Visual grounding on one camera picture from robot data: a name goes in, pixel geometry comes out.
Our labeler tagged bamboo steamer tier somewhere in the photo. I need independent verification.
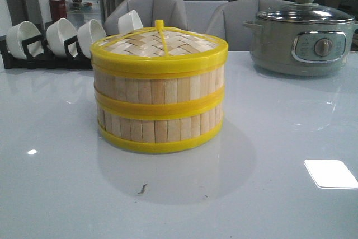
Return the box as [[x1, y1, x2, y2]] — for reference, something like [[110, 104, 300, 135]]
[[97, 104, 223, 154], [94, 66, 225, 110]]

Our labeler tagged woven bamboo steamer lid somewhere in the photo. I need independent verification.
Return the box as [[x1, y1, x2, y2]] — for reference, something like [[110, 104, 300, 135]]
[[90, 20, 228, 79]]

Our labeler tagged grey chair right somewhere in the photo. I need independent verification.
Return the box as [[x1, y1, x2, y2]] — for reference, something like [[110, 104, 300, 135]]
[[205, 0, 291, 51]]

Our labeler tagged grey chair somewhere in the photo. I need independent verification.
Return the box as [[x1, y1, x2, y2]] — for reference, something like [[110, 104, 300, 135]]
[[103, 0, 188, 35], [205, 0, 291, 51]]

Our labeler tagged white bowl rightmost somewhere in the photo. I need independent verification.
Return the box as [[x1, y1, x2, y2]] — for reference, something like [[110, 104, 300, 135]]
[[117, 10, 143, 34]]

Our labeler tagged white bowl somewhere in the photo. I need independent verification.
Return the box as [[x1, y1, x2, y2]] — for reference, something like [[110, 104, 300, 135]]
[[117, 10, 143, 34], [77, 19, 107, 59], [46, 18, 77, 57], [6, 21, 40, 59]]

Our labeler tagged grey chair left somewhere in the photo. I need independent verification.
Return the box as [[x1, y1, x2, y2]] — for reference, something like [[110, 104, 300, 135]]
[[103, 0, 188, 35]]

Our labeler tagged green electric cooking pot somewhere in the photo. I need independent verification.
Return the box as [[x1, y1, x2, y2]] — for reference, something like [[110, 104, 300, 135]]
[[243, 18, 357, 76]]

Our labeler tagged black bowl rack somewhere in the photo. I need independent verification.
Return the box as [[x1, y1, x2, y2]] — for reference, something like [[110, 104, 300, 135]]
[[1, 34, 92, 70]]

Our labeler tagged red bin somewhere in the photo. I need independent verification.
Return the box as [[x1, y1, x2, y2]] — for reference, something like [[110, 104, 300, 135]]
[[49, 0, 67, 22]]

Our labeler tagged glass pot lid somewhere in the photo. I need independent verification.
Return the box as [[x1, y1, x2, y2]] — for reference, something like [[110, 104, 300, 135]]
[[256, 0, 354, 24]]

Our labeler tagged white bowl far left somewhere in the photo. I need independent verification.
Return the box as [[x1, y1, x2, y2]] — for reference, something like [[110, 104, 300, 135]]
[[6, 21, 40, 59]]

